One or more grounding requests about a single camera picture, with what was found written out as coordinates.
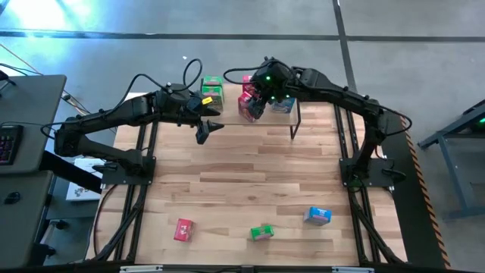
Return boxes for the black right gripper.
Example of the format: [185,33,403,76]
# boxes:
[248,56,296,121]

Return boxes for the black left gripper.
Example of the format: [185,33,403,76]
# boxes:
[177,90,226,146]

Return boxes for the blue cereal box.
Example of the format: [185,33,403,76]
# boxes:
[303,206,333,227]
[271,96,297,115]

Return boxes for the green Apple Jacks cereal box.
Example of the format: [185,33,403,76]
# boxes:
[201,86,225,111]
[200,75,224,89]
[250,224,275,242]

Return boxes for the wooden shelf black metal legs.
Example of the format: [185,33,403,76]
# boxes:
[196,83,302,140]

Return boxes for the black power plug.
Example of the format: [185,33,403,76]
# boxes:
[92,162,119,173]

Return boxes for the white printed box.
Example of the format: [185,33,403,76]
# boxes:
[65,157,105,202]

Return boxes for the black metal bar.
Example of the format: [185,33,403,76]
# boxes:
[39,150,104,195]

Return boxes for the grey desk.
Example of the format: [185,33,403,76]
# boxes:
[0,169,55,269]
[0,74,68,175]

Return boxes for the black mat hazard stripe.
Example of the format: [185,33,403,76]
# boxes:
[373,109,452,271]

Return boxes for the backlit black keyboard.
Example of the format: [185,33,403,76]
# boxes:
[0,124,24,167]

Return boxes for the black device green light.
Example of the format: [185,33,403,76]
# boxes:
[468,113,485,133]

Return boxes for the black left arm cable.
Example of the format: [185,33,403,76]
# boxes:
[39,58,204,141]

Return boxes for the black metal rail frame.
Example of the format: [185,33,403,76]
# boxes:
[90,94,408,266]

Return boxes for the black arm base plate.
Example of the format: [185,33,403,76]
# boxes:
[339,157,395,189]
[101,155,157,187]

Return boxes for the white bracket strip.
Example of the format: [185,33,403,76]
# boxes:
[331,266,376,273]
[119,265,164,273]

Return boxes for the blue-grey metal table frame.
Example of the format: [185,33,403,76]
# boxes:
[418,97,485,221]

